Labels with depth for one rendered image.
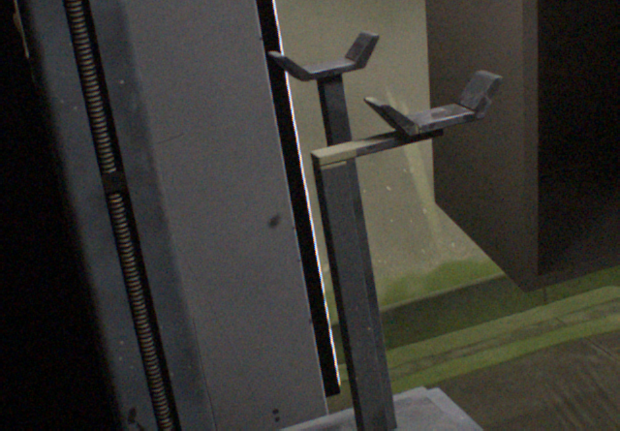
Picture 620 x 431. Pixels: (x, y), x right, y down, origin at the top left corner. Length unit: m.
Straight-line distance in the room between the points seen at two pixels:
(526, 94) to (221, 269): 0.75
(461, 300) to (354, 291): 2.21
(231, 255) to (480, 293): 1.68
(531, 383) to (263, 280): 1.45
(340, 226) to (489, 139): 1.36
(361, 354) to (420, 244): 2.19
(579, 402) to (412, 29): 1.04
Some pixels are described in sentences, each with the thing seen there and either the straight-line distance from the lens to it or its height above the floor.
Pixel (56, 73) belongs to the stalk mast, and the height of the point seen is 1.16.
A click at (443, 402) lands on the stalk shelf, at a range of 1.07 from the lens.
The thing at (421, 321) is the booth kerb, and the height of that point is 0.11.
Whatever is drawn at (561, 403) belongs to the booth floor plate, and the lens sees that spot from 2.64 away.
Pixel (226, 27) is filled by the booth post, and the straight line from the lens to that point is 1.28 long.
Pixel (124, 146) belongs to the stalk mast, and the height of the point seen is 1.11.
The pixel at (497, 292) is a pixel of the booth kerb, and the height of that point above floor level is 0.13.
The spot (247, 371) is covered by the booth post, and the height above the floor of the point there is 0.71.
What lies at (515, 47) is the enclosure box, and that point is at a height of 0.88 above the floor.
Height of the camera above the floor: 1.29
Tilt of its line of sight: 17 degrees down
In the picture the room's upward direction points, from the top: 10 degrees counter-clockwise
